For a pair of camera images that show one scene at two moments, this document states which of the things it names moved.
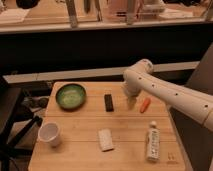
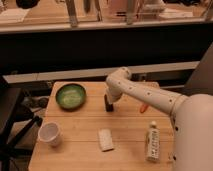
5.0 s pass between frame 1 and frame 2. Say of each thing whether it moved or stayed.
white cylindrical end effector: moved
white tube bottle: stayed
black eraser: stayed
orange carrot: stayed
